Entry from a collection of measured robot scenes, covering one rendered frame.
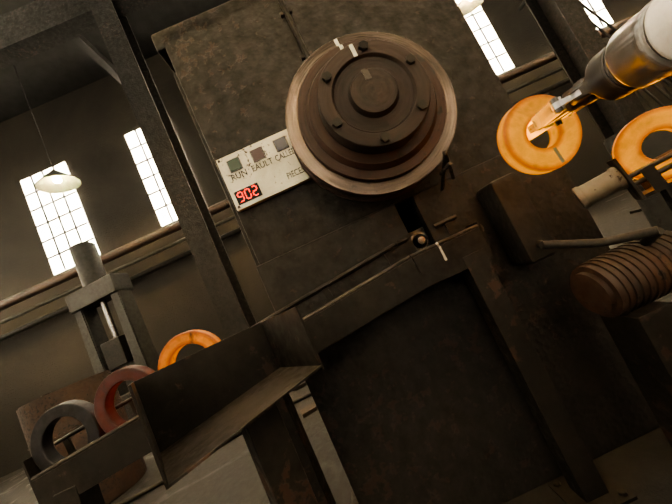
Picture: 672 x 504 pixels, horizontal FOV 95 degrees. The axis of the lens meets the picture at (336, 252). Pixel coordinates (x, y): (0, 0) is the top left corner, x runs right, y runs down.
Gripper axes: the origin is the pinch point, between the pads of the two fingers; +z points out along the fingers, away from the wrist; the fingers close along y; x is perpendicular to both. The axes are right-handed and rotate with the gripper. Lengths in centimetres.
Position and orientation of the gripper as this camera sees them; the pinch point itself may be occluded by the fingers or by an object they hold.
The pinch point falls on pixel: (535, 127)
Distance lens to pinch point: 78.2
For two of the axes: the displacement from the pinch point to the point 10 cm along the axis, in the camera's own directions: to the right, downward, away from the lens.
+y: 9.1, -4.2, 0.2
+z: 0.0, 0.5, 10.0
